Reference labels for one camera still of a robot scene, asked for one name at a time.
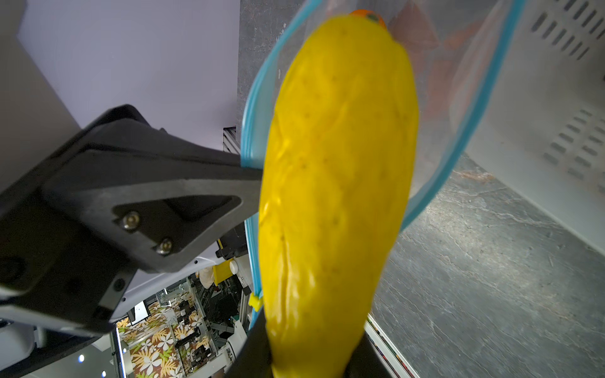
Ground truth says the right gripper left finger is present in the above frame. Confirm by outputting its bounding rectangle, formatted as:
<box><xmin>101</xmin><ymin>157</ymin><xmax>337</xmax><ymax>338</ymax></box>
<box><xmin>1</xmin><ymin>105</ymin><xmax>262</xmax><ymax>333</ymax></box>

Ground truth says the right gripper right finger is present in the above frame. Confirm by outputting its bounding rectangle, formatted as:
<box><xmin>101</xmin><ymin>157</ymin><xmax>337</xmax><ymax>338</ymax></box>
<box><xmin>225</xmin><ymin>312</ymin><xmax>392</xmax><ymax>377</ymax></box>

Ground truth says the white plastic basket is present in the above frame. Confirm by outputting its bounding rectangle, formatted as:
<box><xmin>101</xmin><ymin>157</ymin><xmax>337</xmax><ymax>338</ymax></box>
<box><xmin>466</xmin><ymin>1</ymin><xmax>604</xmax><ymax>251</ymax></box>

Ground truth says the clear zip top bag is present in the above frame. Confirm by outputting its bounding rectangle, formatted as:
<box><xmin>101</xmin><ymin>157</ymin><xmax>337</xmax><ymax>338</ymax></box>
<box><xmin>241</xmin><ymin>1</ymin><xmax>523</xmax><ymax>324</ymax></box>

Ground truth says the orange fruit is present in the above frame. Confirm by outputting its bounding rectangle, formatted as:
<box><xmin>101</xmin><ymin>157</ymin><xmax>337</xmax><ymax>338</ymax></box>
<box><xmin>351</xmin><ymin>9</ymin><xmax>387</xmax><ymax>28</ymax></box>

